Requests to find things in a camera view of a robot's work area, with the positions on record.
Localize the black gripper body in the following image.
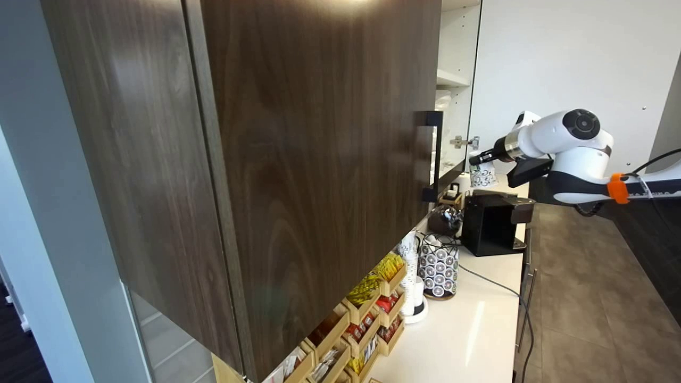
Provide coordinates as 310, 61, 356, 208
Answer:
487, 133, 525, 166

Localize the silver cabinet door hinge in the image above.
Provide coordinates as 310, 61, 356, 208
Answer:
450, 133, 480, 150

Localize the white open cabinet door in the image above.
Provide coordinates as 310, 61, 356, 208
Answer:
464, 0, 681, 183

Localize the stack of paper cups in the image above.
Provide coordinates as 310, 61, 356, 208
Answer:
394, 231, 430, 326

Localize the dark wood cabinet door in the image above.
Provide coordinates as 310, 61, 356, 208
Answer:
201, 0, 444, 383

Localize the dark wood cabinet side panel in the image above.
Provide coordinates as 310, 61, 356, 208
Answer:
39, 0, 246, 375

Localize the black coffee machine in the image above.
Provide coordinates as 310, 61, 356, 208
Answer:
460, 186, 537, 257

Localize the wooden tea bag organiser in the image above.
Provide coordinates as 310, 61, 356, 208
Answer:
261, 250, 410, 383

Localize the black cabinet door handle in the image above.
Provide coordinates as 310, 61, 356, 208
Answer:
412, 108, 447, 205

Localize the wire coffee pod carousel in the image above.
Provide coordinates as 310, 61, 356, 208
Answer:
415, 235, 461, 300

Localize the orange strap on arm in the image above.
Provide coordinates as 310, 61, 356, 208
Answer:
606, 173, 633, 207

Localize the black power cable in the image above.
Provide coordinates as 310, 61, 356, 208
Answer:
455, 261, 523, 300

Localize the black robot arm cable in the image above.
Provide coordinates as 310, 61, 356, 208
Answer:
573, 146, 681, 218

